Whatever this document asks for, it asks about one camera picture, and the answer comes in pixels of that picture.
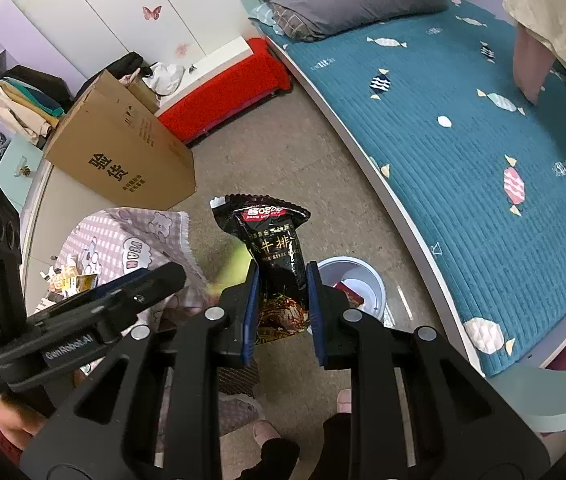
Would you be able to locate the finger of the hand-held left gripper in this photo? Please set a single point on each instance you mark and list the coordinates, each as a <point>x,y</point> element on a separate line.
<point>138,285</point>

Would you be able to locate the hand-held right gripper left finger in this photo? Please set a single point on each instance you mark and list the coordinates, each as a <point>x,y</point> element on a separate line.
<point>252,310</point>

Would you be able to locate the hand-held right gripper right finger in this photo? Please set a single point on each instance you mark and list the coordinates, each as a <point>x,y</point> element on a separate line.
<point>315,310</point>

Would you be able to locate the pale blue plastic bin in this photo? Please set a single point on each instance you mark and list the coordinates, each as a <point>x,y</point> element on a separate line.
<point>363,277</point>

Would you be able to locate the black snack packet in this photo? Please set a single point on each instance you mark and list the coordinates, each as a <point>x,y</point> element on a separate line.
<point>273,255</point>

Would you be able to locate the person's left hand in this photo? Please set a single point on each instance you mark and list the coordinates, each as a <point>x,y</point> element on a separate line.
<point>15,417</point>

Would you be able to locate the red wrapper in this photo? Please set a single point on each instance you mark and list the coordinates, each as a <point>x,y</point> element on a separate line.
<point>350,294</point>

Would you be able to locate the green wrapper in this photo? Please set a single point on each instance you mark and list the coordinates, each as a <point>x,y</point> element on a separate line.
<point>233,270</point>

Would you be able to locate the pink checked bear tablecloth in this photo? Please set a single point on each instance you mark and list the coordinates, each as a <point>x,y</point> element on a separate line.
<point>113,240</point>

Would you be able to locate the pile of small wrappers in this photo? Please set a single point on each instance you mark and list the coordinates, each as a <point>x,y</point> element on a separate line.
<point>68,277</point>

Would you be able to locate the pink slipper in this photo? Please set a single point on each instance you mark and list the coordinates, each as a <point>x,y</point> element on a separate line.
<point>265,432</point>
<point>344,400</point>

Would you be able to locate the grey slipper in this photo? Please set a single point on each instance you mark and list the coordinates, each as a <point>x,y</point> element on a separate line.
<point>240,410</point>

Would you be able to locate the person's right leg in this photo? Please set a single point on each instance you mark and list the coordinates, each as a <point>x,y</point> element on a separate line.
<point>333,442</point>

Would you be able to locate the person's leg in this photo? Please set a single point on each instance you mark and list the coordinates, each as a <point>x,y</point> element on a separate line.
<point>333,442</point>
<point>273,460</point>

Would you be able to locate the brown cardboard box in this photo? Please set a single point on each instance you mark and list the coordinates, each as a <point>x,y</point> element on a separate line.
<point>113,150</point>

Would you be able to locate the person's left leg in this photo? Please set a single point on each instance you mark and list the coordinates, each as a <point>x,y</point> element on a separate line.
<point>273,460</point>

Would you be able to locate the stack of folded clothes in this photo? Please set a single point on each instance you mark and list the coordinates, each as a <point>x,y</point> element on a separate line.
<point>23,107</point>

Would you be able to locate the teal candy print quilt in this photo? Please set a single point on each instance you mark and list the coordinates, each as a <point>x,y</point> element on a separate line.
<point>438,170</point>

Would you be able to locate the black folded garment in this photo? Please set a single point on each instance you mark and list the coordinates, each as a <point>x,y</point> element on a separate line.
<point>43,82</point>

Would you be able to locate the red covered bench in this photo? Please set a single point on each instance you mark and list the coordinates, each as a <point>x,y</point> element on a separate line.
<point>223,95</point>

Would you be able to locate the white crumpled cloth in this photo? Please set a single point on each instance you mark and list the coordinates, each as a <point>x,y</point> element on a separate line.
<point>163,77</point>

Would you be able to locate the black clothing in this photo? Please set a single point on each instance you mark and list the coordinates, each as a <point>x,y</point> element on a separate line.
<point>125,65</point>

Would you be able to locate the pale pink sticker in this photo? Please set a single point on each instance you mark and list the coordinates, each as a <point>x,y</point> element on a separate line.
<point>182,50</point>

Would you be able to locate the pink butterfly sticker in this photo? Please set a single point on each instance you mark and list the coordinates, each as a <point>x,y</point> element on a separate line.
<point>152,11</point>

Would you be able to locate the white wardrobe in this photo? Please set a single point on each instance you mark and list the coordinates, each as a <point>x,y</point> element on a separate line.
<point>113,0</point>

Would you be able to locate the dark plaid cloth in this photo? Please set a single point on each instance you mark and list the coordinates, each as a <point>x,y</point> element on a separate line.
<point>293,22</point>

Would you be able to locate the light blue pillow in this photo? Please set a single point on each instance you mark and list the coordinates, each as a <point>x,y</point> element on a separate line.
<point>262,14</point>

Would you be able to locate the bed with pale green frame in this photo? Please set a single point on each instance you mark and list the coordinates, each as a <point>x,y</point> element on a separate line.
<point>553,400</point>

